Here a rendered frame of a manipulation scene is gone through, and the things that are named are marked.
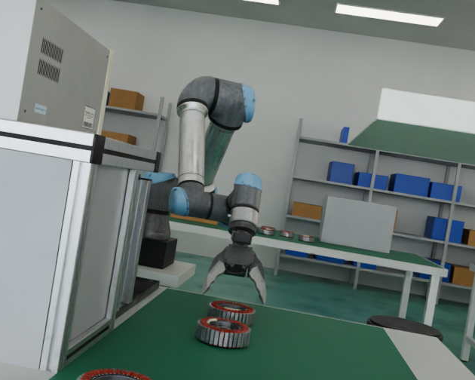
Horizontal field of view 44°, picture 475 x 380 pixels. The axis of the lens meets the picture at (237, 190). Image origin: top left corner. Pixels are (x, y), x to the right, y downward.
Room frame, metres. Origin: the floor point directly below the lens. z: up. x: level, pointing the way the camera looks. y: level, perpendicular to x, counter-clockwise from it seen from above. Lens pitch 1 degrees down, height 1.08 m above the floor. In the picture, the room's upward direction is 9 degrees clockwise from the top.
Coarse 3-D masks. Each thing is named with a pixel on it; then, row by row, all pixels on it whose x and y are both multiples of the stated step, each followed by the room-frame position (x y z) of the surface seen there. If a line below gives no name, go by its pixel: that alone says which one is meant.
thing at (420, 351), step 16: (160, 288) 1.65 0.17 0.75; (144, 304) 1.43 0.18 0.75; (256, 304) 1.65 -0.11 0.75; (400, 336) 1.54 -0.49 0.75; (416, 336) 1.57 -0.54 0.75; (432, 336) 1.61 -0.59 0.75; (400, 352) 1.37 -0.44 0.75; (416, 352) 1.40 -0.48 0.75; (432, 352) 1.42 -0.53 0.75; (448, 352) 1.45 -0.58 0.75; (0, 368) 0.87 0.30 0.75; (16, 368) 0.88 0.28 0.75; (416, 368) 1.25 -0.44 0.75; (432, 368) 1.28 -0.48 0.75; (448, 368) 1.30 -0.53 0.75; (464, 368) 1.32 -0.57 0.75
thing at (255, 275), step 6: (252, 270) 1.44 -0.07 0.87; (258, 270) 1.45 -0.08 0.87; (252, 276) 1.44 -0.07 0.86; (258, 276) 1.44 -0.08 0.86; (258, 282) 1.43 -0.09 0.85; (264, 282) 1.43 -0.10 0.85; (258, 288) 1.42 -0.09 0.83; (264, 288) 1.43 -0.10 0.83; (264, 294) 1.42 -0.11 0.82; (264, 300) 1.42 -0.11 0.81
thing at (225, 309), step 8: (216, 304) 1.39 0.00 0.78; (224, 304) 1.42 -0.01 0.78; (232, 304) 1.43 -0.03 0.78; (240, 304) 1.43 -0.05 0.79; (208, 312) 1.38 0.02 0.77; (216, 312) 1.35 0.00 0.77; (224, 312) 1.34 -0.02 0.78; (232, 312) 1.34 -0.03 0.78; (240, 312) 1.34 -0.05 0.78; (248, 312) 1.36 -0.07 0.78; (240, 320) 1.34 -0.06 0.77; (248, 320) 1.36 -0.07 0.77
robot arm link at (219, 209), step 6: (216, 198) 1.61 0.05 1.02; (222, 198) 1.62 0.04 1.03; (216, 204) 1.60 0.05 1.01; (222, 204) 1.61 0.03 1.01; (216, 210) 1.60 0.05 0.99; (222, 210) 1.61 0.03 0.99; (228, 210) 1.60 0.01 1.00; (210, 216) 1.61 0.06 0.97; (216, 216) 1.61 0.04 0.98; (222, 216) 1.62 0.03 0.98; (222, 222) 1.66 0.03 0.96; (228, 222) 1.64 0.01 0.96
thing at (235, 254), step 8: (232, 224) 1.50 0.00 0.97; (240, 224) 1.49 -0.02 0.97; (248, 224) 1.50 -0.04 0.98; (248, 232) 1.52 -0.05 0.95; (232, 248) 1.46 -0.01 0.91; (240, 248) 1.47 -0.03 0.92; (248, 248) 1.47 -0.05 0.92; (232, 256) 1.45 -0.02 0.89; (240, 256) 1.45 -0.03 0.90; (248, 256) 1.46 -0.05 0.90; (224, 264) 1.50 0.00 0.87; (232, 264) 1.45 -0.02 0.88; (240, 264) 1.44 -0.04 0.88; (248, 264) 1.45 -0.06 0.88; (224, 272) 1.49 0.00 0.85; (232, 272) 1.50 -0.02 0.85; (240, 272) 1.50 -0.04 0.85; (248, 272) 1.50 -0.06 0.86
